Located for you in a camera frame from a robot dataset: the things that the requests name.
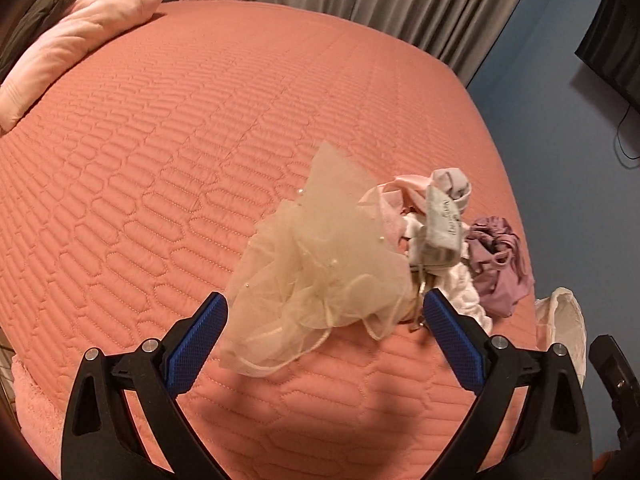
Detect pink quilted bed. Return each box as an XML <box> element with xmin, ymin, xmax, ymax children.
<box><xmin>1</xmin><ymin>1</ymin><xmax>521</xmax><ymax>479</ymax></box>

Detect black television cable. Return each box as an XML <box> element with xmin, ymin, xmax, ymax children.
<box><xmin>614</xmin><ymin>102</ymin><xmax>640</xmax><ymax>162</ymax></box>

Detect pink pillow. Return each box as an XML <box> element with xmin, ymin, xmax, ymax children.
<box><xmin>1</xmin><ymin>0</ymin><xmax>163</xmax><ymax>133</ymax></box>

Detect white sock red trim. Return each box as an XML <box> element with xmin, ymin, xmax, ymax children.
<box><xmin>403</xmin><ymin>211</ymin><xmax>494</xmax><ymax>335</ymax></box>

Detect wall mounted television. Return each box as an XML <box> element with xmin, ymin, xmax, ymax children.
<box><xmin>575</xmin><ymin>0</ymin><xmax>639</xmax><ymax>110</ymax></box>

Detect white lined trash bin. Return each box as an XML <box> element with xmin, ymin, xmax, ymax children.
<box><xmin>535</xmin><ymin>287</ymin><xmax>587</xmax><ymax>386</ymax></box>

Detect grey sock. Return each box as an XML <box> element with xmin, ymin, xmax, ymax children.
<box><xmin>405</xmin><ymin>185</ymin><xmax>462</xmax><ymax>272</ymax></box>

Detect beige cloth item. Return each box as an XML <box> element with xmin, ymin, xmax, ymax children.
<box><xmin>409</xmin><ymin>266</ymin><xmax>434</xmax><ymax>333</ymax></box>

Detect purple cloth garment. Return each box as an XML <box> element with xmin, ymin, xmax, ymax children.
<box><xmin>465</xmin><ymin>216</ymin><xmax>534</xmax><ymax>318</ymax></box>

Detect light pink cloth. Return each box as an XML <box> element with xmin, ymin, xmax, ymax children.
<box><xmin>376</xmin><ymin>168</ymin><xmax>472</xmax><ymax>247</ymax></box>

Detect cream tulle veil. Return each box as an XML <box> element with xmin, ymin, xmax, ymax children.
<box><xmin>218</xmin><ymin>143</ymin><xmax>413</xmax><ymax>377</ymax></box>

